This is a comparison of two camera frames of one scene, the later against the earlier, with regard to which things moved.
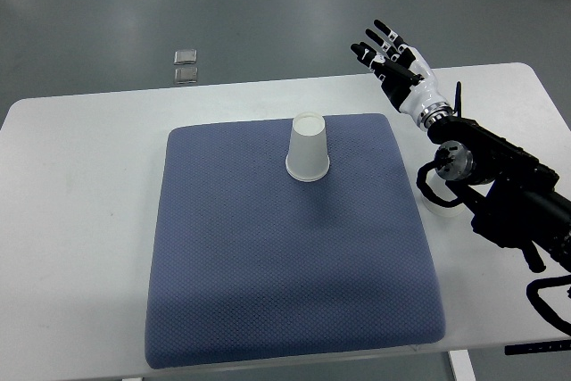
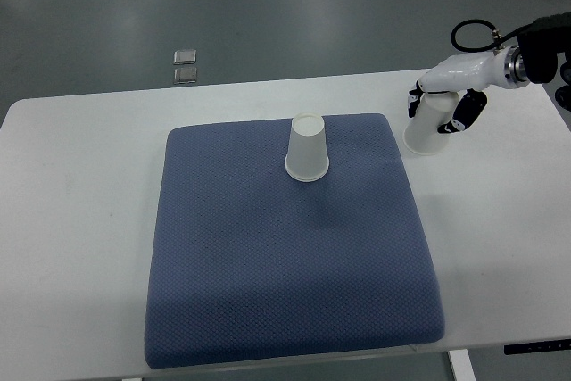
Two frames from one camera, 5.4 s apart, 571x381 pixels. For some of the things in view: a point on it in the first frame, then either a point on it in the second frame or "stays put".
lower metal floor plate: (186, 75) stays put
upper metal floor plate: (188, 56) stays put
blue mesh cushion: (249, 262) stays put
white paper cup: (434, 216) -> (421, 135)
